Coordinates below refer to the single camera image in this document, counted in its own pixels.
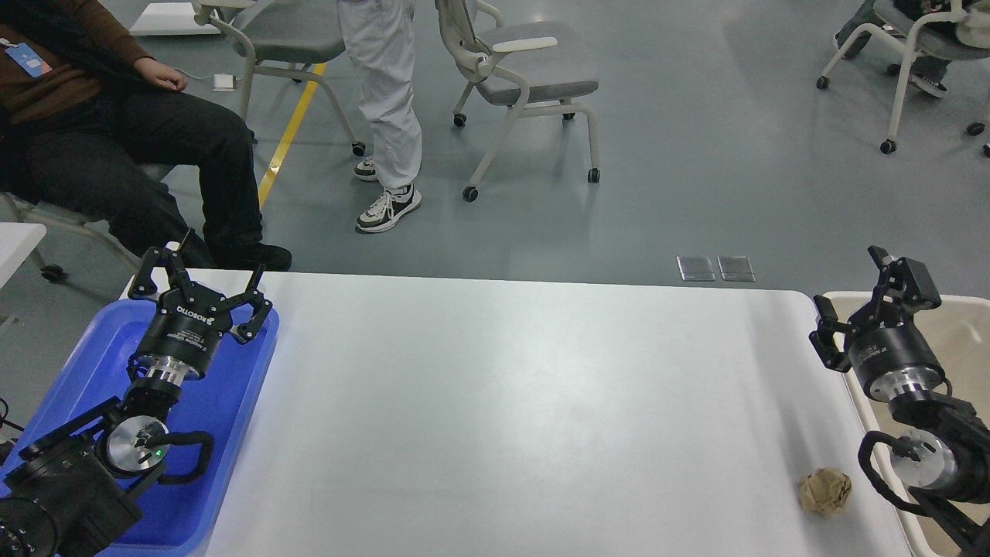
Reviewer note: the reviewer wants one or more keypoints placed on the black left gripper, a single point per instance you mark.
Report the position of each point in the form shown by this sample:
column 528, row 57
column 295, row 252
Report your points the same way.
column 184, row 332

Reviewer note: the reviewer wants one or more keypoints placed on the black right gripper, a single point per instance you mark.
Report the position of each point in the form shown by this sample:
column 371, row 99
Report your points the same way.
column 890, row 356

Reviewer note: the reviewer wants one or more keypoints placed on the brown paper ball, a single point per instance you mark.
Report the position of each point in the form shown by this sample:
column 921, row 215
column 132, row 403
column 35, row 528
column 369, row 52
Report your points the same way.
column 824, row 492

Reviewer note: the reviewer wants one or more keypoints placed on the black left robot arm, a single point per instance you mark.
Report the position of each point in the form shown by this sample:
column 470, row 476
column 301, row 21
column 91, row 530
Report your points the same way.
column 77, row 488

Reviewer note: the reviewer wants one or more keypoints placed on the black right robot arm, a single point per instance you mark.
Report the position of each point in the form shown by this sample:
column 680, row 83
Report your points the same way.
column 941, row 460

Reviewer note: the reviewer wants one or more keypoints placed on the beige plastic bin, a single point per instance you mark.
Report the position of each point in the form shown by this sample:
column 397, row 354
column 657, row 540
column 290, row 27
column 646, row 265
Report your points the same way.
column 958, row 334

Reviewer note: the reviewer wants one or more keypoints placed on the left floor outlet plate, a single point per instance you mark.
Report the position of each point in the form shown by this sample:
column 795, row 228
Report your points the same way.
column 696, row 268

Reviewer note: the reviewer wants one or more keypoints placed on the white side table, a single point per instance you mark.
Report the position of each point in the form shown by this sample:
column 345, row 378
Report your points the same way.
column 18, row 240

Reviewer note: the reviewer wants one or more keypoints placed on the seated person in brown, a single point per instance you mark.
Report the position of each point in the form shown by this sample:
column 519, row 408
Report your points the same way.
column 93, row 123

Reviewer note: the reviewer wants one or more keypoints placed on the white floor socket box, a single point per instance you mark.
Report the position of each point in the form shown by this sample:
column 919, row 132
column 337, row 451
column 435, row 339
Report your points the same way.
column 223, row 82

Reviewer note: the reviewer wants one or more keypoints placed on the seated person far right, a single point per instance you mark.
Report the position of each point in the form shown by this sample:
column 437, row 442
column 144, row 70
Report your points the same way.
column 927, row 72

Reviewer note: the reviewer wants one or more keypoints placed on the grey office chair left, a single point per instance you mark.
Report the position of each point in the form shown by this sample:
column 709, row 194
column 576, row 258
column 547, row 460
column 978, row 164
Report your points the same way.
column 281, row 39

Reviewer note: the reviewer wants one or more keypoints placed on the grey office chair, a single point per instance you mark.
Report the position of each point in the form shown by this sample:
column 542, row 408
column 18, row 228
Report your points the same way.
column 533, row 69
column 911, row 40
column 281, row 39

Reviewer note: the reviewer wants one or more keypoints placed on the grey office chair right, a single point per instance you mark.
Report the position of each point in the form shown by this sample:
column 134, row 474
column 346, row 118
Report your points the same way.
column 911, row 40

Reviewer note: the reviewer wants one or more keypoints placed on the white flat board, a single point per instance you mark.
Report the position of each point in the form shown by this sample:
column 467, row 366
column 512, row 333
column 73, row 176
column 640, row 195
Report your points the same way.
column 170, row 19

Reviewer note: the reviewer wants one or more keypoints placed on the standing person white trousers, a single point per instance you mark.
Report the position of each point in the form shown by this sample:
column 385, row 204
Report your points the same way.
column 380, row 39

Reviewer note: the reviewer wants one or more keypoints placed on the grey office chair centre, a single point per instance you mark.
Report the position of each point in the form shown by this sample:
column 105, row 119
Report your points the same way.
column 533, row 69

